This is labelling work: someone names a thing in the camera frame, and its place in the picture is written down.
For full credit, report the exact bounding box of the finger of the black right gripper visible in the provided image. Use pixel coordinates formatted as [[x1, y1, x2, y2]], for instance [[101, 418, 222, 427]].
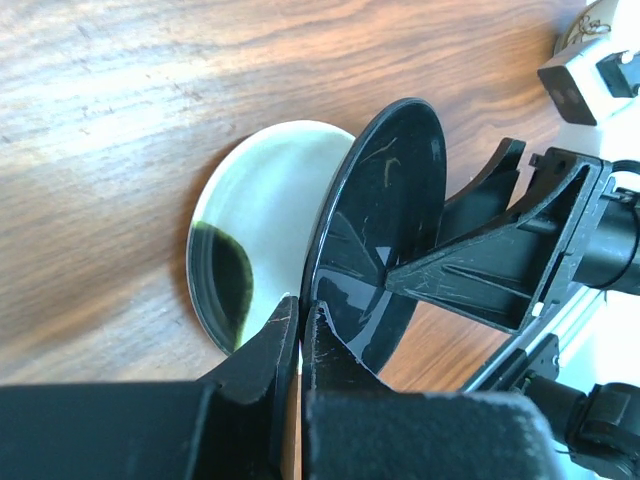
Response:
[[442, 138, 526, 240], [386, 149, 605, 333]]

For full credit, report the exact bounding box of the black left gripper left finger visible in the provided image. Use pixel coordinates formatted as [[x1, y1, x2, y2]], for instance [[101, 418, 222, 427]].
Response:
[[1, 296, 299, 479]]

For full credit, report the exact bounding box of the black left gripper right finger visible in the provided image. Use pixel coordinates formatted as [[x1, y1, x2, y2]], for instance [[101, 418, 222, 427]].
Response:
[[301, 302, 565, 479]]

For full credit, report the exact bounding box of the yellow mug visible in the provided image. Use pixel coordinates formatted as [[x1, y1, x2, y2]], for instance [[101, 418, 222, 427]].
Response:
[[553, 0, 618, 55]]

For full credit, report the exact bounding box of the plain black plate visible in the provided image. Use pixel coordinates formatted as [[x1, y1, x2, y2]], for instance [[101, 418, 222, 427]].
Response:
[[301, 97, 447, 373]]

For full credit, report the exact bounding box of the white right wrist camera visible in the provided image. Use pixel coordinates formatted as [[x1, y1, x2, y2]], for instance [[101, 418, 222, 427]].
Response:
[[537, 38, 639, 126]]

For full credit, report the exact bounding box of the cream plate black brushstroke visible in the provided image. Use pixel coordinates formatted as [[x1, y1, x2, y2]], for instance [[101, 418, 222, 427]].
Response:
[[186, 120, 355, 355]]

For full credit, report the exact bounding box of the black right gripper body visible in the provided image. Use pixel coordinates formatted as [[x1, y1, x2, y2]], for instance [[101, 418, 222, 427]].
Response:
[[564, 159, 639, 295]]

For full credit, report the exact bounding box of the aluminium rail frame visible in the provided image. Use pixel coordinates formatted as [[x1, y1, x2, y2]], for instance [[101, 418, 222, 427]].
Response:
[[462, 284, 640, 396]]

